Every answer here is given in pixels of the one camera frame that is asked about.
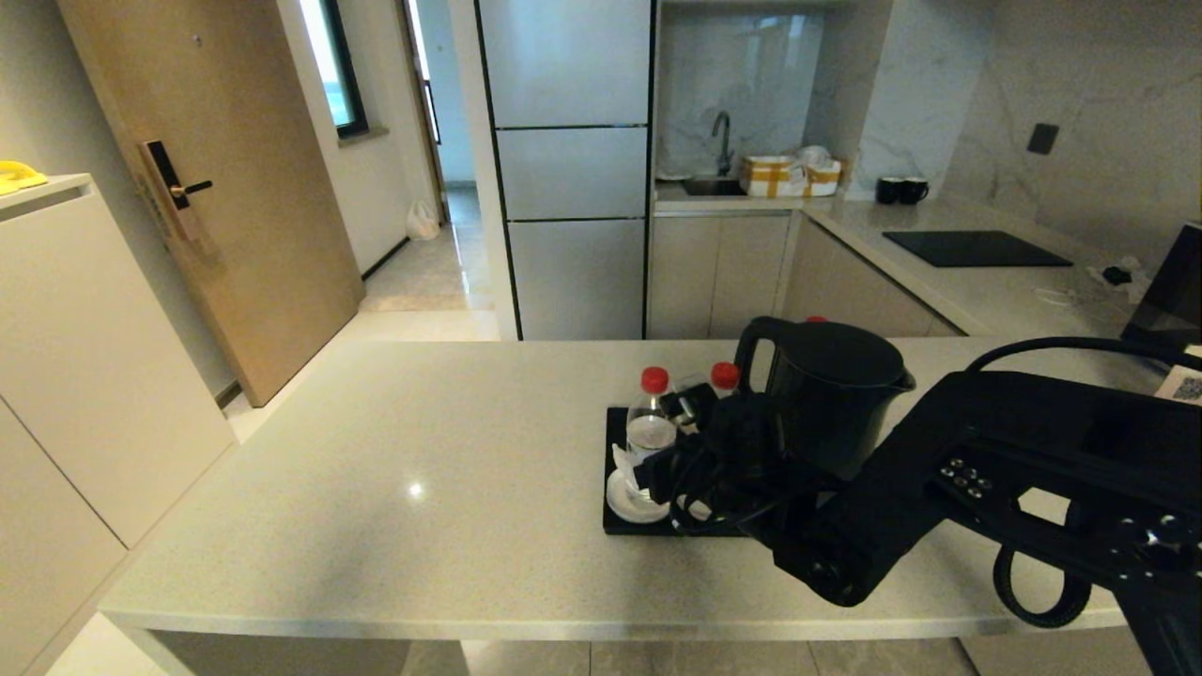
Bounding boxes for black electric kettle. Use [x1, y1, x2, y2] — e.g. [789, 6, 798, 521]
[732, 315, 917, 484]

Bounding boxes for black induction cooktop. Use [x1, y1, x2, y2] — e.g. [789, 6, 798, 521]
[883, 230, 1074, 269]

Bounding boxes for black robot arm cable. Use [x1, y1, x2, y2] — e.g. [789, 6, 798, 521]
[965, 336, 1202, 628]

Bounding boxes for tall grey refrigerator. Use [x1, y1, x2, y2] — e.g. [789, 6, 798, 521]
[474, 0, 654, 341]

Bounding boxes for white QR code card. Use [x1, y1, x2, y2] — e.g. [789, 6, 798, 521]
[1155, 364, 1202, 407]

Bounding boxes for black door lock handle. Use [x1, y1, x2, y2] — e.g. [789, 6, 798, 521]
[139, 141, 214, 247]

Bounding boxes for white storage cabinet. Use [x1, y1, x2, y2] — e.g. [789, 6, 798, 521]
[0, 174, 236, 676]

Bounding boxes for white box yellow tape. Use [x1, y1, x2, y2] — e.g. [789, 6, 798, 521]
[798, 161, 843, 198]
[740, 155, 804, 199]

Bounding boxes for black rectangular tray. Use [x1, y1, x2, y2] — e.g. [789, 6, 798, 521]
[602, 406, 752, 538]

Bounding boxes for yellow object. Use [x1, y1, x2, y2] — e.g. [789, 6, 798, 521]
[0, 161, 48, 196]

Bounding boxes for light wooden door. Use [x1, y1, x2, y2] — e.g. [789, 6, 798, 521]
[58, 0, 365, 407]

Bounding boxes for dark framed window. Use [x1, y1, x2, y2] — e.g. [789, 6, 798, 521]
[300, 0, 369, 140]

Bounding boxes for black countertop appliance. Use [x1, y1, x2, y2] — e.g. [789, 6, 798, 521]
[1122, 223, 1202, 356]

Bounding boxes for beige kitchen base cabinets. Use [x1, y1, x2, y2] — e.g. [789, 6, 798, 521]
[648, 208, 968, 341]

